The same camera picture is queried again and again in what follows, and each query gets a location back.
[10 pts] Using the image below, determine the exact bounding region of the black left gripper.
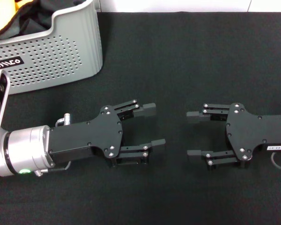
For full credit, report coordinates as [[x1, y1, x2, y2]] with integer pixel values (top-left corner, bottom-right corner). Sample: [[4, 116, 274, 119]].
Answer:
[[48, 99, 167, 167]]

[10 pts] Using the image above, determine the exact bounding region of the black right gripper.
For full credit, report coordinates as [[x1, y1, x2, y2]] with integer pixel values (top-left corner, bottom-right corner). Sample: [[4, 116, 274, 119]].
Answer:
[[186, 102, 281, 171]]

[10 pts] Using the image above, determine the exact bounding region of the black tablecloth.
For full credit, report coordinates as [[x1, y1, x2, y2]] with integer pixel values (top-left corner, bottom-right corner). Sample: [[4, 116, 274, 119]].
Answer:
[[0, 11, 281, 225]]

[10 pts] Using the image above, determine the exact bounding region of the grey perforated plastic storage box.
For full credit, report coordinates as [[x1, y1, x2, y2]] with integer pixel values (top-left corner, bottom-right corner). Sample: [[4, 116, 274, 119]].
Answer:
[[0, 0, 108, 96]]

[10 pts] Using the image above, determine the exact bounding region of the left gripper silver plug cable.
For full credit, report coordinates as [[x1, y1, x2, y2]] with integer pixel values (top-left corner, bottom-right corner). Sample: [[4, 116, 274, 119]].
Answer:
[[55, 113, 72, 127]]

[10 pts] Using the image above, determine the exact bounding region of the right gripper cable with plug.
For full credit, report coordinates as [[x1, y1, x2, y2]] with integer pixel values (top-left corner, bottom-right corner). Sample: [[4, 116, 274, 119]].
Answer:
[[271, 145, 281, 170]]

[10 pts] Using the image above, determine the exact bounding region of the thin black cable with spring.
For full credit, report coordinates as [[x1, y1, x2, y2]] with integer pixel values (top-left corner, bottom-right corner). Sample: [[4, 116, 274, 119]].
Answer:
[[34, 160, 72, 176]]

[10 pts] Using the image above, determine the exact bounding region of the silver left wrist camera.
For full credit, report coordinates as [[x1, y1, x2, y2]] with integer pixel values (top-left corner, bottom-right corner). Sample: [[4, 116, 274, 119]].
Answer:
[[0, 70, 11, 129]]

